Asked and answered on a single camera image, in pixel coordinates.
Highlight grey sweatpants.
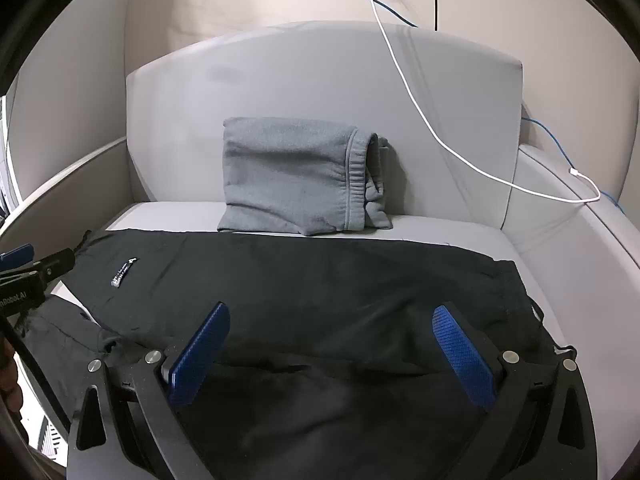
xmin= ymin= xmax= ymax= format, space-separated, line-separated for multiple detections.
xmin=217 ymin=116 xmax=393 ymax=236

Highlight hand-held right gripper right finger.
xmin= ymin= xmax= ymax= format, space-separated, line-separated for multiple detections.
xmin=432 ymin=304 xmax=601 ymax=480

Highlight blue cable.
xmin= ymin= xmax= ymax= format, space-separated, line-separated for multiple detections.
xmin=180 ymin=0 xmax=626 ymax=213

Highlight white charging cable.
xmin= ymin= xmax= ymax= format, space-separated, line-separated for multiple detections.
xmin=357 ymin=0 xmax=601 ymax=206

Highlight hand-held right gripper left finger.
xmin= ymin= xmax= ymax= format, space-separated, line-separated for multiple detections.
xmin=67 ymin=302 xmax=231 ymax=480

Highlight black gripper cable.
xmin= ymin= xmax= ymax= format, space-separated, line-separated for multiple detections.
xmin=0 ymin=316 xmax=71 ymax=426

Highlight black pants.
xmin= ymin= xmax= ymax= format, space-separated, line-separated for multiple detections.
xmin=22 ymin=227 xmax=576 ymax=480

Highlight light grey sofa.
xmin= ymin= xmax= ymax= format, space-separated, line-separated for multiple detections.
xmin=0 ymin=20 xmax=640 ymax=480

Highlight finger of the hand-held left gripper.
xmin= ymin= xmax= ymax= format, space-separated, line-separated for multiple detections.
xmin=0 ymin=247 xmax=77 ymax=286
xmin=0 ymin=243 xmax=34 ymax=264

